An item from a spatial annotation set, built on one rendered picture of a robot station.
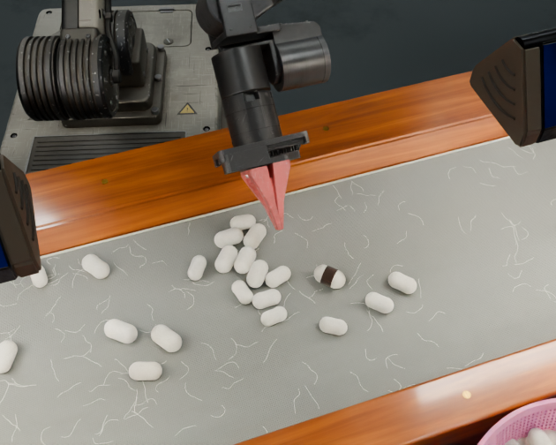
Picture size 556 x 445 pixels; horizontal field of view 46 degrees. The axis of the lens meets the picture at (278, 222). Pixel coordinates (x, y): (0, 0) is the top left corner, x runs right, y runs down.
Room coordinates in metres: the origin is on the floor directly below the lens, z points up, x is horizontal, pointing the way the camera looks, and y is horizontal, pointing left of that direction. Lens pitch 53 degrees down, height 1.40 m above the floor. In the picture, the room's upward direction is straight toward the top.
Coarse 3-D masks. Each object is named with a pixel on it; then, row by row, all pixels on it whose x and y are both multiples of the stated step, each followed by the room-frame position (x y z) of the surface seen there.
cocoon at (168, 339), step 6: (156, 330) 0.33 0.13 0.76; (162, 330) 0.33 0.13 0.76; (168, 330) 0.33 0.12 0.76; (156, 336) 0.33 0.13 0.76; (162, 336) 0.33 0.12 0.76; (168, 336) 0.33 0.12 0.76; (174, 336) 0.33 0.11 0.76; (180, 336) 0.33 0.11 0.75; (156, 342) 0.32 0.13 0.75; (162, 342) 0.32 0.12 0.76; (168, 342) 0.32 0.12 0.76; (174, 342) 0.32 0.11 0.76; (180, 342) 0.32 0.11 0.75; (168, 348) 0.32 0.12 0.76; (174, 348) 0.32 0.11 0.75
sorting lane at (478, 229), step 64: (320, 192) 0.55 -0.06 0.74; (384, 192) 0.55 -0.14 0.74; (448, 192) 0.55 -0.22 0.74; (512, 192) 0.55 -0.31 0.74; (64, 256) 0.45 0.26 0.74; (128, 256) 0.45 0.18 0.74; (192, 256) 0.45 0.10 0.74; (256, 256) 0.45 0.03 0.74; (320, 256) 0.45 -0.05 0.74; (384, 256) 0.45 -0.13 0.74; (448, 256) 0.45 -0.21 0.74; (512, 256) 0.45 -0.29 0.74; (0, 320) 0.36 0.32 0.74; (64, 320) 0.36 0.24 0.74; (128, 320) 0.36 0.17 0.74; (192, 320) 0.36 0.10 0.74; (256, 320) 0.36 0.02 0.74; (384, 320) 0.36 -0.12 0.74; (448, 320) 0.36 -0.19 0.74; (512, 320) 0.36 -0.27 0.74; (0, 384) 0.28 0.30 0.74; (64, 384) 0.28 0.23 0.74; (128, 384) 0.28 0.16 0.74; (192, 384) 0.28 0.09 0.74; (256, 384) 0.28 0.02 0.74; (320, 384) 0.28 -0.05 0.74; (384, 384) 0.28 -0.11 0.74
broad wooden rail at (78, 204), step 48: (384, 96) 0.70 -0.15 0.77; (432, 96) 0.70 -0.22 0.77; (192, 144) 0.61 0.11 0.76; (336, 144) 0.61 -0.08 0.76; (384, 144) 0.61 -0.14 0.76; (432, 144) 0.62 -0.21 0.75; (48, 192) 0.52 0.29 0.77; (96, 192) 0.52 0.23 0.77; (144, 192) 0.52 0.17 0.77; (192, 192) 0.53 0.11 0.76; (240, 192) 0.54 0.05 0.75; (48, 240) 0.46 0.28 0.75; (96, 240) 0.47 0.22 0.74
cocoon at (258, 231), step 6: (252, 228) 0.47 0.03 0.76; (258, 228) 0.47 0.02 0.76; (264, 228) 0.48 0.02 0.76; (246, 234) 0.47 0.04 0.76; (252, 234) 0.46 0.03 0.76; (258, 234) 0.46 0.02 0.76; (264, 234) 0.47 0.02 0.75; (246, 240) 0.46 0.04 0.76; (252, 240) 0.46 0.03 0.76; (258, 240) 0.46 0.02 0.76; (252, 246) 0.45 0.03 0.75
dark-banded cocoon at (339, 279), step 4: (316, 268) 0.42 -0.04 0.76; (320, 268) 0.41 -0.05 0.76; (324, 268) 0.41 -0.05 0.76; (316, 272) 0.41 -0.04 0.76; (320, 272) 0.41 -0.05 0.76; (336, 272) 0.41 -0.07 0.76; (340, 272) 0.41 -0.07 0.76; (316, 276) 0.41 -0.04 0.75; (320, 276) 0.40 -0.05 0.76; (336, 276) 0.40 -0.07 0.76; (340, 276) 0.40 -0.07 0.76; (344, 276) 0.41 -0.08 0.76; (336, 280) 0.40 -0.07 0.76; (340, 280) 0.40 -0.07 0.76; (344, 280) 0.40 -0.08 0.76; (332, 284) 0.40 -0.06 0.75; (336, 284) 0.40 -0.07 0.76; (340, 284) 0.40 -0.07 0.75; (336, 288) 0.39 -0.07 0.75
